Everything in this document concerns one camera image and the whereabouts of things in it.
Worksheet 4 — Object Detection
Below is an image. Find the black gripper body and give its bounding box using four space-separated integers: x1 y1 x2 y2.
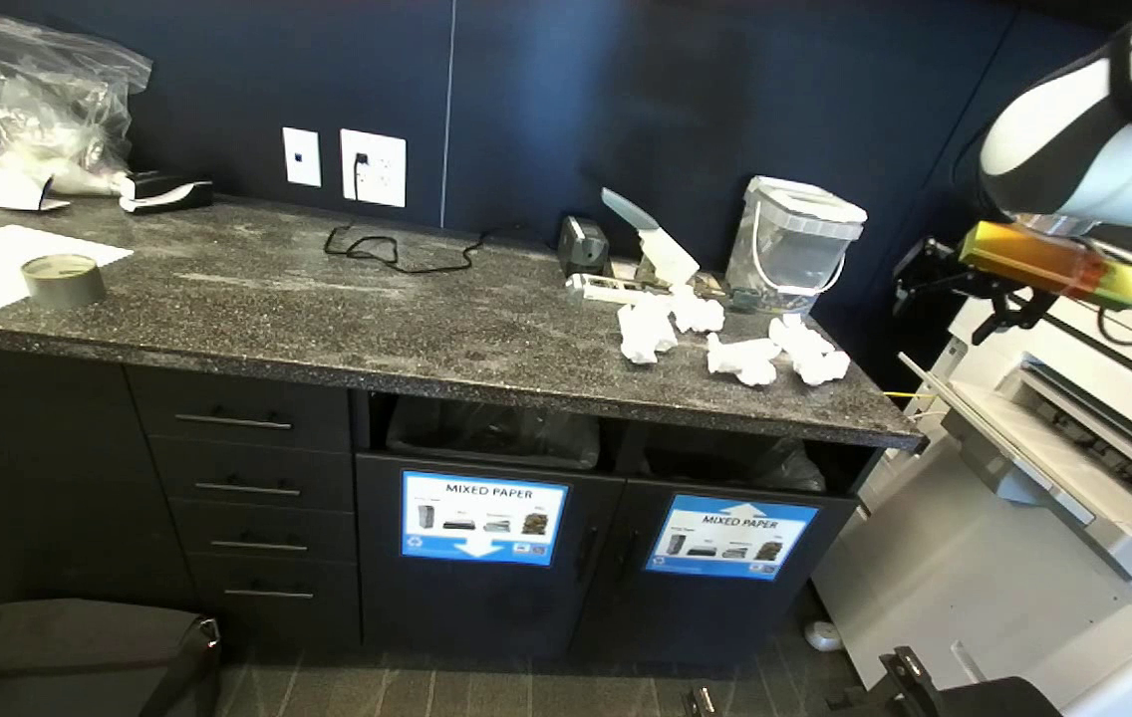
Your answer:
890 235 996 321

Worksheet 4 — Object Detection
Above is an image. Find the bin with black liner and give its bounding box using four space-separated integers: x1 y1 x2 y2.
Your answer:
381 396 607 475
642 428 833 501

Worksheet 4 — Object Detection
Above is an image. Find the black bin door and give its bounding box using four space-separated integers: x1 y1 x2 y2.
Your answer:
584 475 862 675
353 449 624 667

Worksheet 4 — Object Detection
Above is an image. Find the black counter cabinet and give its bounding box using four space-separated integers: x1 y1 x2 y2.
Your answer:
0 321 921 675

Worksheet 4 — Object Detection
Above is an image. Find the clear plastic cup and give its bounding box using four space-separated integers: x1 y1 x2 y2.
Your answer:
721 171 870 320

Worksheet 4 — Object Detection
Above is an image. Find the large white office printer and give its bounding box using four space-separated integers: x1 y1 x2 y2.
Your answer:
808 235 1132 717

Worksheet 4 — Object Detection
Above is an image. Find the small crumpled white paper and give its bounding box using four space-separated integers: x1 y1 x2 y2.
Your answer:
560 270 650 312

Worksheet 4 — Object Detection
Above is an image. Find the blue mixed paper sign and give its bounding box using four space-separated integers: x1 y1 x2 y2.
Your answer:
397 466 572 575
642 490 825 587

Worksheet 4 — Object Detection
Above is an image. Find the small black desk device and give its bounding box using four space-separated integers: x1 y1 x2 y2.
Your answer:
555 210 612 278

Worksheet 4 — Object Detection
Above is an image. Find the white round door stop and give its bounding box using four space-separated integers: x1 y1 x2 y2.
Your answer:
801 617 849 656

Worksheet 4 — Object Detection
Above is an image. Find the black stand piece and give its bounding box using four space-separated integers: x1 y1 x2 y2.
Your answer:
840 644 1064 717

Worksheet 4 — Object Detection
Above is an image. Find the small black white tool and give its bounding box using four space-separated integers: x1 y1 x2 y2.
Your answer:
114 166 214 218

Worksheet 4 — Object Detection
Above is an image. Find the grey tape roll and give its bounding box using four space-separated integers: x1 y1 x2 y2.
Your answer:
21 246 111 301

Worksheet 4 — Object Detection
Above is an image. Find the clear plastic bag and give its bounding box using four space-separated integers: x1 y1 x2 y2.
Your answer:
0 0 157 203

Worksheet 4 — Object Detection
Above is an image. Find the black bag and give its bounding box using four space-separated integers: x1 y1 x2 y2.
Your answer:
0 594 227 717

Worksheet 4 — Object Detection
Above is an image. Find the orange wrist camera bar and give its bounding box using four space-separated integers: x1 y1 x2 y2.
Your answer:
958 214 1132 316

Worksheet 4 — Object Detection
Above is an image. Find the large white wall plate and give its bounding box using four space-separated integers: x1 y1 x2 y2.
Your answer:
333 125 412 210

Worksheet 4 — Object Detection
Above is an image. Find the small white wall outlet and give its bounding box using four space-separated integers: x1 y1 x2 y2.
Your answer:
279 125 325 190

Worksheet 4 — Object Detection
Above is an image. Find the metal drawer handle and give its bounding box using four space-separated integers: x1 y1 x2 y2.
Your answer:
218 583 319 606
171 405 297 438
206 534 313 559
186 475 305 501

